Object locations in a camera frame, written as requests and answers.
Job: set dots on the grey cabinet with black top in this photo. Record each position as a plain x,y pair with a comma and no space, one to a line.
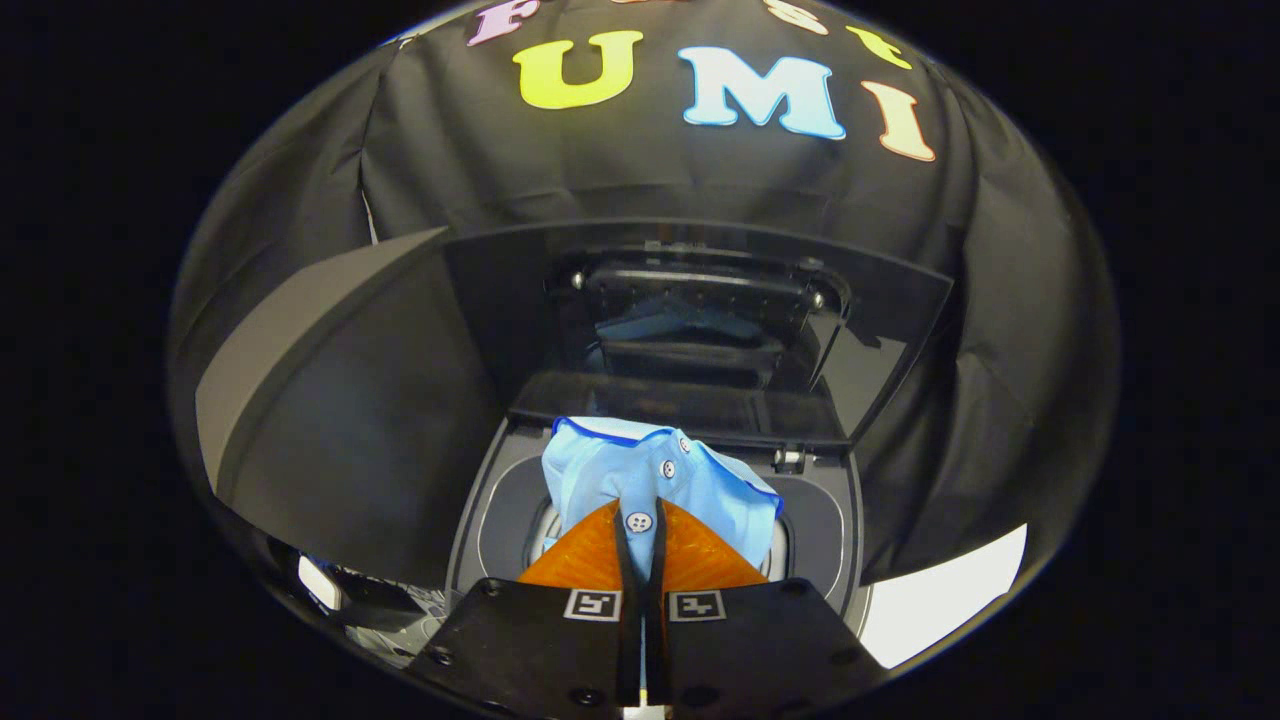
350,430

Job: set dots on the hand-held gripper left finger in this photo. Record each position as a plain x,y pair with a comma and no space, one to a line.
530,640

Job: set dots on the light blue polo shirt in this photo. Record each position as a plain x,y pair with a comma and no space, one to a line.
610,475

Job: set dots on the white sheet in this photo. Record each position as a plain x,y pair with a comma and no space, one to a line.
950,600

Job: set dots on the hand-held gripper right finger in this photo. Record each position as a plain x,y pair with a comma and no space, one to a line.
760,640

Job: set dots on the dark washing machine lid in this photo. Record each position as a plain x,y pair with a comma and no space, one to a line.
500,300

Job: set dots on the black backdrop cloth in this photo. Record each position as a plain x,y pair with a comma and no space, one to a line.
1000,350

